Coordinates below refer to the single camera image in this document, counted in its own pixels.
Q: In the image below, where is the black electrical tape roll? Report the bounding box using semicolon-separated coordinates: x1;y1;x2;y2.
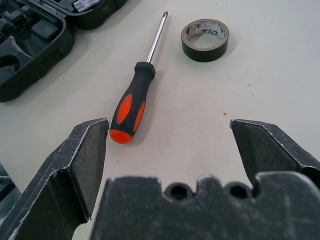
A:
180;18;230;63

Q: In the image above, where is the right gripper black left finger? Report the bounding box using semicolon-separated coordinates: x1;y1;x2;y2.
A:
0;117;110;240

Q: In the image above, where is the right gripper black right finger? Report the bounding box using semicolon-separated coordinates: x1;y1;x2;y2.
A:
229;118;320;192

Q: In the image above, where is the black orange Phillips screwdriver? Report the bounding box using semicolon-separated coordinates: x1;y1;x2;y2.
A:
108;11;169;145

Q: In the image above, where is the black tool case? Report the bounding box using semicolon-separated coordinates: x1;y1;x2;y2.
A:
0;0;129;103

